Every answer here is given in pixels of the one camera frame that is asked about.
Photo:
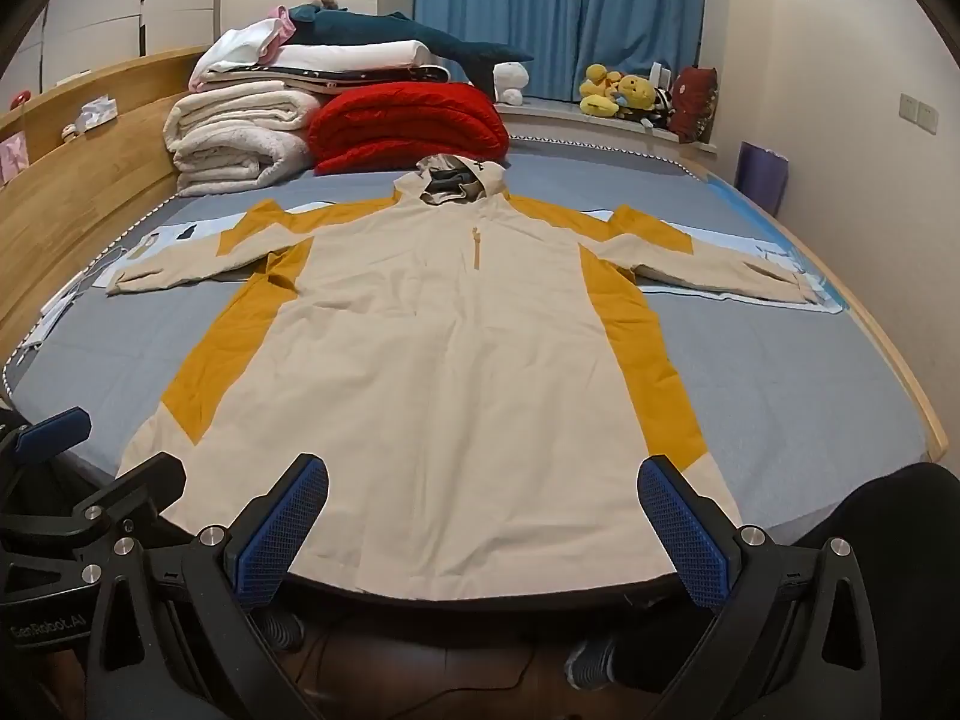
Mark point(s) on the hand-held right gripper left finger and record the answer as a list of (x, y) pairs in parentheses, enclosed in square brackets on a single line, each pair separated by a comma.
[(277, 532)]

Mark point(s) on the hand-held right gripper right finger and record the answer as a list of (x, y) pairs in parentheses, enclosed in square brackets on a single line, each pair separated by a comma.
[(686, 532)]

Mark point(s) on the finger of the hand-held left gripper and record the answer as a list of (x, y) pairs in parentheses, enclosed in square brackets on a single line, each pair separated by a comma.
[(49, 433), (139, 486)]

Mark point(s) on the beige and yellow hooded jacket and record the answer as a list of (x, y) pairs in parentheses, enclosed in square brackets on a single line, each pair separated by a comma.
[(450, 390)]

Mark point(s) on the person's left shoe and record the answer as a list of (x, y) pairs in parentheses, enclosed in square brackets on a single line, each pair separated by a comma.
[(279, 628)]

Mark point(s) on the person's shoe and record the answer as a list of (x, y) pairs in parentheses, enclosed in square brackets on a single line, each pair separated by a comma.
[(591, 664), (279, 628)]

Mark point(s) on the person's right shoe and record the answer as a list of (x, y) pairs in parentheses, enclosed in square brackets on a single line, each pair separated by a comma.
[(591, 664)]

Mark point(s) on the bed with grey cover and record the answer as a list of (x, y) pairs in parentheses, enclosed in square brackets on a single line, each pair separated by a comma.
[(787, 390)]

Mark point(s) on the wooden headboard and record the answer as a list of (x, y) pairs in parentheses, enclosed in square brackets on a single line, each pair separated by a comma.
[(75, 187)]

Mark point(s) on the pink gift bag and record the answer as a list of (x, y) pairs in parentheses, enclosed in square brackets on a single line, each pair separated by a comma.
[(12, 156)]

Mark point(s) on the light blue printed sheet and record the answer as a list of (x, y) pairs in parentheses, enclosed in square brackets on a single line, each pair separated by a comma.
[(784, 246)]

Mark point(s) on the tissue pack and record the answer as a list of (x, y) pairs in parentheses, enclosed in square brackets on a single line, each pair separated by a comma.
[(97, 112)]

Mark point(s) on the white fluffy folded blanket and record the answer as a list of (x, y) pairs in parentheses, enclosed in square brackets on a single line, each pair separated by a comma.
[(240, 131)]

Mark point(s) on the purple bag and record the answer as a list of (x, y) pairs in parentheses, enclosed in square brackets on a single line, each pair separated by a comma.
[(761, 176)]

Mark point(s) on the red folded quilt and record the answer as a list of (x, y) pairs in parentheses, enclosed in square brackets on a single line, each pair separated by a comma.
[(409, 124)]

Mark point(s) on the white and pink folded cloth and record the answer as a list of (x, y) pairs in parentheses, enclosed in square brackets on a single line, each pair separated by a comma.
[(244, 45)]

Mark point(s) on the yellow plush toy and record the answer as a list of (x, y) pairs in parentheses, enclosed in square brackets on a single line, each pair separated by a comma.
[(598, 90), (637, 96)]

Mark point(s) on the thin folded quilt dark trim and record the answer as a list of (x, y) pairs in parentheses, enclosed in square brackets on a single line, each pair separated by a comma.
[(322, 79)]

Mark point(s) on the white folded duvet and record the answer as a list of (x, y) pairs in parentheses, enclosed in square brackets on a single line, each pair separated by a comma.
[(352, 55)]

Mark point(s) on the white plush toy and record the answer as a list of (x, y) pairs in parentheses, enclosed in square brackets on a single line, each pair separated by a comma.
[(511, 81)]

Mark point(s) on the teal shark plush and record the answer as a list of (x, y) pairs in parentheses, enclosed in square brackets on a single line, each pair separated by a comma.
[(390, 34)]

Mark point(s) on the blue curtain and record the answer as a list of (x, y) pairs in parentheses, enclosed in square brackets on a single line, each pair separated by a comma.
[(555, 7)]

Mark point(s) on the wall switch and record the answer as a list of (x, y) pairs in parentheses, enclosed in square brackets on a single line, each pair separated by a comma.
[(928, 119), (910, 108)]

